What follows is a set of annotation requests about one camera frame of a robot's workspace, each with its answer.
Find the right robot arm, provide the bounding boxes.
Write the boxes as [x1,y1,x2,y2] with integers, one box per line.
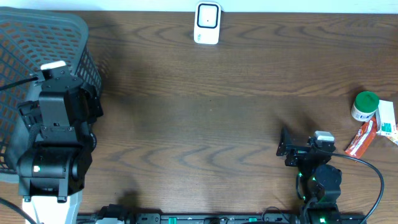
[276,128,342,223]

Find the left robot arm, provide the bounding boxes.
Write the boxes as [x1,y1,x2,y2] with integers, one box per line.
[17,67,103,223]

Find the white green medicine box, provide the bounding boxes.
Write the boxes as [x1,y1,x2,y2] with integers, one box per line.
[376,100,397,137]

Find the white barcode scanner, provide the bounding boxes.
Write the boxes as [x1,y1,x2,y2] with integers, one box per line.
[193,1,221,45]

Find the red orange snack bar wrapper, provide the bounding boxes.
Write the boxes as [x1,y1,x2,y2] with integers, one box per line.
[345,117,377,159]

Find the orange small carton box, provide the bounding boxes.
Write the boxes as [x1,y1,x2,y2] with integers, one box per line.
[387,125,398,145]

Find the green lid jar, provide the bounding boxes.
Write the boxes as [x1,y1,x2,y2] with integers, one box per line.
[351,91,379,122]

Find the grey plastic mesh basket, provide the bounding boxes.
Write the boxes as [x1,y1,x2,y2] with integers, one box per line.
[1,7,103,184]

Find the left black cable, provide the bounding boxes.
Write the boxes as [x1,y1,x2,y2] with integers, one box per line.
[0,76,40,224]

